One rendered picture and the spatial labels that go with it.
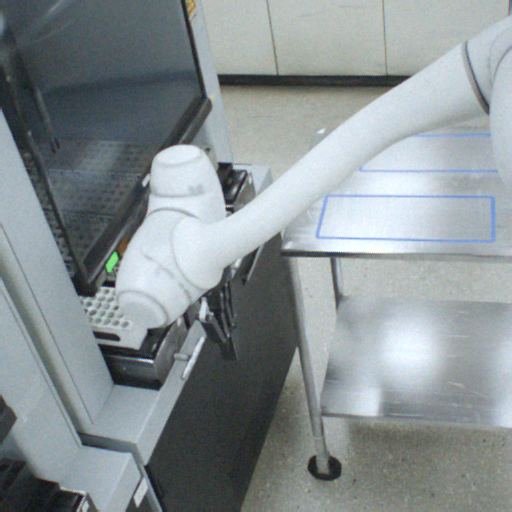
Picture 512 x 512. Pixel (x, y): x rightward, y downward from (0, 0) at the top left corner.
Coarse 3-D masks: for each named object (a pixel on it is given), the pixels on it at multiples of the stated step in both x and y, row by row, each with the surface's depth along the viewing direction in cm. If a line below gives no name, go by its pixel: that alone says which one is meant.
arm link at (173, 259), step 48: (384, 96) 101; (432, 96) 96; (480, 96) 93; (336, 144) 101; (384, 144) 102; (288, 192) 101; (144, 240) 106; (192, 240) 104; (240, 240) 101; (144, 288) 102; (192, 288) 105
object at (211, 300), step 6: (228, 270) 129; (222, 276) 127; (228, 276) 129; (222, 282) 128; (216, 288) 128; (204, 294) 129; (210, 294) 129; (198, 300) 130; (210, 300) 129; (216, 300) 132; (210, 306) 130; (216, 306) 132
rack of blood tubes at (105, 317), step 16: (112, 288) 148; (96, 304) 146; (112, 304) 145; (96, 320) 143; (112, 320) 142; (128, 320) 141; (96, 336) 147; (112, 336) 147; (128, 336) 140; (144, 336) 144
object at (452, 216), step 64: (320, 128) 188; (448, 128) 180; (384, 192) 165; (448, 192) 162; (320, 256) 155; (384, 256) 152; (448, 256) 148; (384, 320) 212; (448, 320) 208; (384, 384) 195; (448, 384) 192; (320, 448) 199
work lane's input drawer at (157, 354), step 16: (176, 320) 148; (160, 336) 144; (176, 336) 149; (112, 352) 144; (128, 352) 142; (144, 352) 141; (160, 352) 143; (176, 352) 149; (192, 352) 148; (112, 368) 145; (128, 368) 144; (144, 368) 142; (160, 368) 143; (192, 368) 146
